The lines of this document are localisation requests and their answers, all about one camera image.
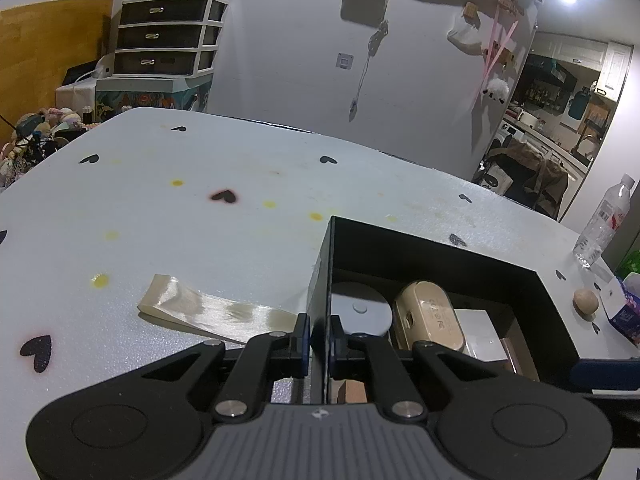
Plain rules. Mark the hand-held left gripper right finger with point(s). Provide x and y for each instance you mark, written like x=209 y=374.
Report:
x=334 y=347

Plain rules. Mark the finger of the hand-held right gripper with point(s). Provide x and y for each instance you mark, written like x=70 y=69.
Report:
x=610 y=375

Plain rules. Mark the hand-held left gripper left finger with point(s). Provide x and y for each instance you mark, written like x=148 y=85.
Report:
x=306 y=345

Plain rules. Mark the beige oval case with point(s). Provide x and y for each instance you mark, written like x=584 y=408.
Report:
x=430 y=317

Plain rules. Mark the black storage box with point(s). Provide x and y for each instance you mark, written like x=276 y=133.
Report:
x=425 y=255

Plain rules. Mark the grey round disc device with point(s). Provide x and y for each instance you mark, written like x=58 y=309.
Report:
x=370 y=320

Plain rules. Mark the white and blue carton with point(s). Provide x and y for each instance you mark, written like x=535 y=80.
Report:
x=622 y=310

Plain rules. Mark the round wooden knob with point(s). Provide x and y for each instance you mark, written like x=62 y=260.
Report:
x=585 y=302

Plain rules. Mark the clear tape strip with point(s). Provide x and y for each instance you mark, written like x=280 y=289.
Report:
x=200 y=305

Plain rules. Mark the green packet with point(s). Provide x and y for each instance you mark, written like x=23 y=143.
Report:
x=632 y=262

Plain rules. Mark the white flat box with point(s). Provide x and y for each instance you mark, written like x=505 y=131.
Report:
x=480 y=335

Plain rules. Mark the clear plastic water bottle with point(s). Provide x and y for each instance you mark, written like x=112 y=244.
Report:
x=602 y=220

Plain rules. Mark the brown jacket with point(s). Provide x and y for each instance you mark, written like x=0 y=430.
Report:
x=537 y=170

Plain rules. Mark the white printed bag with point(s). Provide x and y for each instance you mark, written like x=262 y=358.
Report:
x=497 y=176

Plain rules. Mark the white washing machine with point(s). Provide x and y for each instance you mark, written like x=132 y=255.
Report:
x=510 y=134

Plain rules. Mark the blue bottle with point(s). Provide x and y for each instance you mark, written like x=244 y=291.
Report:
x=579 y=105

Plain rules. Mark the colourful printed cabinet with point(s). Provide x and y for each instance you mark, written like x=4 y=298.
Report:
x=150 y=97

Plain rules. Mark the white plush sheep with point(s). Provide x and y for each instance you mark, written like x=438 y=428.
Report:
x=495 y=91

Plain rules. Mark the pink ribbons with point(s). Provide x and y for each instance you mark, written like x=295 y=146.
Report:
x=492 y=57

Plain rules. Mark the white hanging bag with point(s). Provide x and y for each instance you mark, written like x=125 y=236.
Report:
x=464 y=35

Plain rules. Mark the white cloth covered box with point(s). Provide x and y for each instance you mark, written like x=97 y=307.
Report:
x=75 y=97

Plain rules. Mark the pile of plush toys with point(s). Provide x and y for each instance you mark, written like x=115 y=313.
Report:
x=35 y=140

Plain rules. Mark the white plastic drawer unit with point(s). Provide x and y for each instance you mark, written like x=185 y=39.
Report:
x=160 y=35

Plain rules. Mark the wooden board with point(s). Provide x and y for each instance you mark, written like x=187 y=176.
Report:
x=45 y=55

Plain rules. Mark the white wall socket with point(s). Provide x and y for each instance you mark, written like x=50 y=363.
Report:
x=344 y=60

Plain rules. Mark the white kitchen wall cabinets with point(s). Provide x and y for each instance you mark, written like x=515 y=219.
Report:
x=575 y=50

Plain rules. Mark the small wooden wall hook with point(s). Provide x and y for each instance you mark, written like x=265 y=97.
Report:
x=471 y=11

